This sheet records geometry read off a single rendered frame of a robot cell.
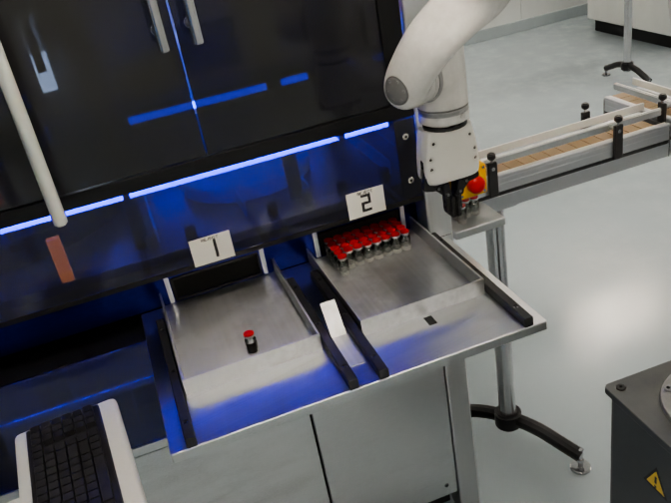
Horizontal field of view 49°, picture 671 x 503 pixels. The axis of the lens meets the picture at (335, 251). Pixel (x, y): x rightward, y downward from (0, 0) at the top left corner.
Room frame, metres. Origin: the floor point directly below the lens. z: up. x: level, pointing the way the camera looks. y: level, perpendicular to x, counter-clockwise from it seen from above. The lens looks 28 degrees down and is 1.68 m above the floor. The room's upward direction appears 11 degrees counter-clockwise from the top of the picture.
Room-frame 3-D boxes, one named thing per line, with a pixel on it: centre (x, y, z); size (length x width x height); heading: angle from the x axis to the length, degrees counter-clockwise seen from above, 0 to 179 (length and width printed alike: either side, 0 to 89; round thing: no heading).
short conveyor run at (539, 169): (1.74, -0.56, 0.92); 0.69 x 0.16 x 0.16; 104
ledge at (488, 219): (1.57, -0.32, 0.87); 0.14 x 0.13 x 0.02; 14
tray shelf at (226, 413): (1.24, 0.04, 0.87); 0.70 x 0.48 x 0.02; 104
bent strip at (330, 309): (1.14, 0.02, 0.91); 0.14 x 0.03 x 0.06; 15
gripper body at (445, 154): (1.18, -0.22, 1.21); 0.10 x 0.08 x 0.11; 104
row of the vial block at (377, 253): (1.44, -0.08, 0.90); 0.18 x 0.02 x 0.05; 105
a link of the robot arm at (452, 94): (1.18, -0.22, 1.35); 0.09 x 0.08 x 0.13; 132
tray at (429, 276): (1.35, -0.10, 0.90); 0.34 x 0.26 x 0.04; 15
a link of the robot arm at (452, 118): (1.19, -0.22, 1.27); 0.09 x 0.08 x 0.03; 104
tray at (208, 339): (1.27, 0.22, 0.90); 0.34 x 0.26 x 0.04; 14
